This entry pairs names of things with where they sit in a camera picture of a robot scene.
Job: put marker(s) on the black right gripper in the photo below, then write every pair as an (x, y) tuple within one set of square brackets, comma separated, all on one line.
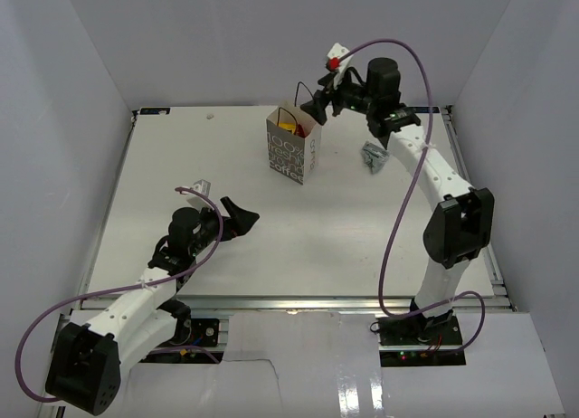
[(335, 93)]

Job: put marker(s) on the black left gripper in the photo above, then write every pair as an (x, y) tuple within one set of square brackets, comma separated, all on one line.
[(242, 223)]

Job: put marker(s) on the yellow M&M's packet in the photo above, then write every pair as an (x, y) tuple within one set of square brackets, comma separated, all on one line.
[(287, 126)]

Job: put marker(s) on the red candy packet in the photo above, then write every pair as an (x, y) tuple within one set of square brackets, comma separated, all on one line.
[(300, 131)]

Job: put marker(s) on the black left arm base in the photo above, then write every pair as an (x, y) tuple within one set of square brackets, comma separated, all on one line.
[(194, 343)]

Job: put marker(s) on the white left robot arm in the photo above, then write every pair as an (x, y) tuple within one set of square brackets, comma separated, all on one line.
[(89, 361)]

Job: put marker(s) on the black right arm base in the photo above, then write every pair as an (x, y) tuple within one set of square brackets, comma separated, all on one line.
[(403, 344)]

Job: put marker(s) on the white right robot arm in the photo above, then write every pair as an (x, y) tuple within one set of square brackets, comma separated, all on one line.
[(461, 220)]

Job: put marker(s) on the grey paper coffee bag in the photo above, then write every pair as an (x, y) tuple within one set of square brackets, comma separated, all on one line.
[(289, 155)]

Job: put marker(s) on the silver crumpled wrapper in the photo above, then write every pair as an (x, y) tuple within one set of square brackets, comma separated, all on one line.
[(374, 157)]

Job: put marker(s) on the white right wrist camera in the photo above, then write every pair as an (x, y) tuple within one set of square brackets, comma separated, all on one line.
[(338, 60)]

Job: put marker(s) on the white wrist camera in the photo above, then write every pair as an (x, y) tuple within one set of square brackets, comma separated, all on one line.
[(190, 193), (338, 60)]

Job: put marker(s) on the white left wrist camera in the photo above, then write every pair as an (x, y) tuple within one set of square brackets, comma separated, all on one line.
[(190, 193)]

